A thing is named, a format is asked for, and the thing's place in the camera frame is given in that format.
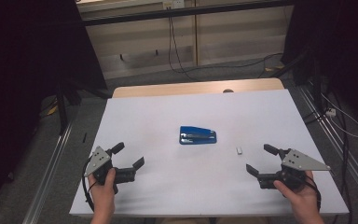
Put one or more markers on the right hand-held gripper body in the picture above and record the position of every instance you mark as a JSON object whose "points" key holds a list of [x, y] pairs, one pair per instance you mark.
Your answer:
{"points": [[295, 161]]}

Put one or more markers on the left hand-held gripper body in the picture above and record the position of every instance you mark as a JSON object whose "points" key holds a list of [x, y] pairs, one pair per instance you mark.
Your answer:
{"points": [[99, 159]]}

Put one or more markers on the small white eraser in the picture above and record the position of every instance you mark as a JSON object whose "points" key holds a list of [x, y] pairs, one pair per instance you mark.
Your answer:
{"points": [[239, 150]]}

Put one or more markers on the blue stapler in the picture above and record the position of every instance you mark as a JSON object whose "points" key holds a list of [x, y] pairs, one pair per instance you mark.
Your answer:
{"points": [[197, 136]]}

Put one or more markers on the person's left hand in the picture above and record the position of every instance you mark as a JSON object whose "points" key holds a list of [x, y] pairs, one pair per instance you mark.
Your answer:
{"points": [[103, 193]]}

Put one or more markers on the person's right hand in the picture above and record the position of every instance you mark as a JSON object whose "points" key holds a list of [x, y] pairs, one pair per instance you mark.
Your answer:
{"points": [[301, 196]]}

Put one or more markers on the small black floor item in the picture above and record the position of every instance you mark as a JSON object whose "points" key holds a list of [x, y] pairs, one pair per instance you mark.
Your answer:
{"points": [[84, 137]]}

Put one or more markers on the white power plug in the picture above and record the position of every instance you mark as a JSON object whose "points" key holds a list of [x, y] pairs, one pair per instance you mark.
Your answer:
{"points": [[331, 112]]}

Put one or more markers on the white table board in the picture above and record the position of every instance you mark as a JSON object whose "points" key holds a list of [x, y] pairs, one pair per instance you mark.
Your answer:
{"points": [[199, 189]]}

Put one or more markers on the wooden table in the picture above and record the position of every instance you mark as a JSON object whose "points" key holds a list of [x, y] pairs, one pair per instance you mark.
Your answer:
{"points": [[174, 88]]}

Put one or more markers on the black curtain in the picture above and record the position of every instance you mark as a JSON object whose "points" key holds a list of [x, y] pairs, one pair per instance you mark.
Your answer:
{"points": [[338, 46], [21, 77]]}

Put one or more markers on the black horizontal bar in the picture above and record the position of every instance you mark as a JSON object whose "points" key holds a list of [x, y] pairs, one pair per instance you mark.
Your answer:
{"points": [[183, 12]]}

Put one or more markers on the aluminium floor rail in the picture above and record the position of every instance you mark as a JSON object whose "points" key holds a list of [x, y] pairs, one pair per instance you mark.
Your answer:
{"points": [[341, 146], [45, 177]]}

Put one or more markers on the white wall socket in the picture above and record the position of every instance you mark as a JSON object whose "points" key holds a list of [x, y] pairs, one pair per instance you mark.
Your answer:
{"points": [[174, 4]]}

